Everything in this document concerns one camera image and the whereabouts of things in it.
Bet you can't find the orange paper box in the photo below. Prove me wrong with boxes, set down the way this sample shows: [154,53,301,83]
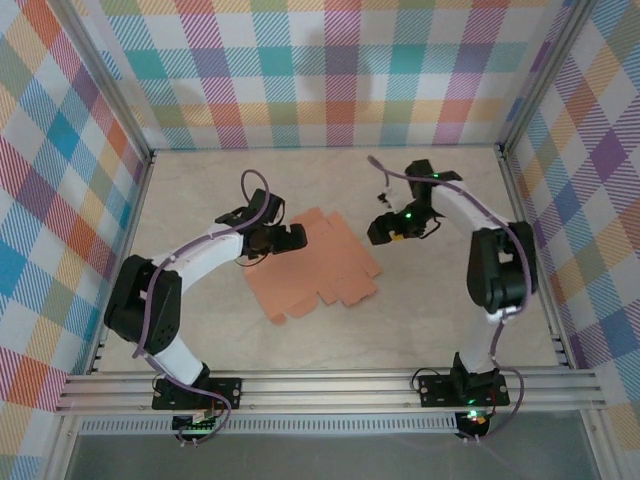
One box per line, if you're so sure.
[243,208,384,327]

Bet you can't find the circuit board with green lights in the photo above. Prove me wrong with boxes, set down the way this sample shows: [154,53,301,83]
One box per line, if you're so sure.
[172,408,222,434]

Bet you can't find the black controller with yellow label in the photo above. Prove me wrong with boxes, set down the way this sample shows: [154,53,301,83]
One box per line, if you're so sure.
[457,408,492,432]

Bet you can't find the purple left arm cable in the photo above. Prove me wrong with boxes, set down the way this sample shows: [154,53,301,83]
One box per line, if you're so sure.
[132,169,274,448]

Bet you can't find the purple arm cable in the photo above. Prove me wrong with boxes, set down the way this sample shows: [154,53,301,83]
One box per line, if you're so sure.
[367,154,532,444]
[132,169,274,448]

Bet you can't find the aluminium side rail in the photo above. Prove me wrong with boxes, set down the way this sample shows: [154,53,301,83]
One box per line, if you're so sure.
[84,152,157,376]
[494,143,576,371]

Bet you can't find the long aluminium mounting rail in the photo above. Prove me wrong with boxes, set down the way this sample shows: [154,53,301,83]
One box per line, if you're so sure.
[53,368,607,417]

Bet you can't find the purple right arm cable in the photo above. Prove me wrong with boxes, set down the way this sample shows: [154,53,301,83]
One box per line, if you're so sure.
[367,154,532,444]

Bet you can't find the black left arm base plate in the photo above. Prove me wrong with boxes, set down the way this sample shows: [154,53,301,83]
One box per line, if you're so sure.
[151,377,244,412]

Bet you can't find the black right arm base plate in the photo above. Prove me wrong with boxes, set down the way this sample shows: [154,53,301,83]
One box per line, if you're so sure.
[417,372,511,408]

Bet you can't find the grey slotted cable duct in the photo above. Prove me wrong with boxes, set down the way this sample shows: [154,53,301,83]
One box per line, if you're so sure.
[78,417,460,436]

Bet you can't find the aluminium frame post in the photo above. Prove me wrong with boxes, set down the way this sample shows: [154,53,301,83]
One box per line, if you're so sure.
[494,0,601,159]
[49,0,156,164]

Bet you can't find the aluminium frame leg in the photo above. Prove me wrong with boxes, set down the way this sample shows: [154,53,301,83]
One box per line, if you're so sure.
[42,414,84,480]
[579,407,624,480]

